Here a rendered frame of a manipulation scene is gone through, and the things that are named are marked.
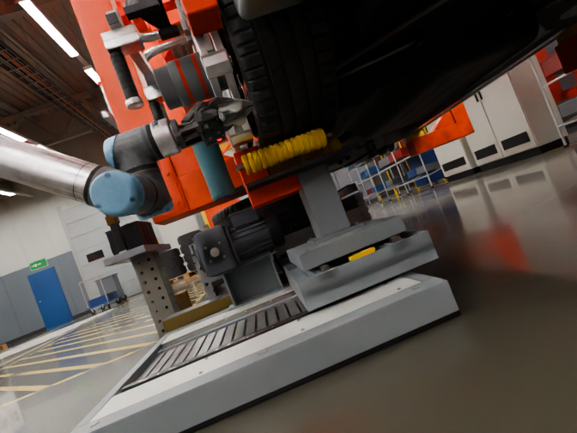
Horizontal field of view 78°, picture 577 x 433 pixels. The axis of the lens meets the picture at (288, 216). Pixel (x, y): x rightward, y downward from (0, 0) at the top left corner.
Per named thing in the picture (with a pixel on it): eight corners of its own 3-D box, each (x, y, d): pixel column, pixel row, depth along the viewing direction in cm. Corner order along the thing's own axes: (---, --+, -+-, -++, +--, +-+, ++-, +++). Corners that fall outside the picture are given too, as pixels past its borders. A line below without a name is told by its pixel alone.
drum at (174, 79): (230, 79, 107) (214, 36, 107) (162, 102, 105) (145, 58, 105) (233, 98, 121) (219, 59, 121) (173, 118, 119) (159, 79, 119)
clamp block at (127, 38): (140, 39, 93) (133, 21, 93) (106, 50, 92) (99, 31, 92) (146, 50, 98) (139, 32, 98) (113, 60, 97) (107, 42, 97)
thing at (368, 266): (440, 261, 91) (426, 225, 91) (310, 316, 87) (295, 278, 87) (375, 253, 140) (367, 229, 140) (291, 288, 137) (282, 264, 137)
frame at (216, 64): (253, 119, 86) (173, -84, 88) (227, 128, 86) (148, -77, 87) (255, 165, 140) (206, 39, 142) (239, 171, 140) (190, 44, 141)
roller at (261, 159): (337, 140, 101) (330, 121, 101) (239, 176, 98) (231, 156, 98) (332, 145, 106) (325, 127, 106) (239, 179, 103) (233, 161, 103)
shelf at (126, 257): (146, 251, 144) (143, 244, 144) (105, 266, 142) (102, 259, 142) (172, 248, 187) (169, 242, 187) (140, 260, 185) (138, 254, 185)
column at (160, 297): (184, 338, 162) (152, 253, 163) (163, 347, 161) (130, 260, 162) (188, 332, 172) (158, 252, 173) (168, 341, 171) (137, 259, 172)
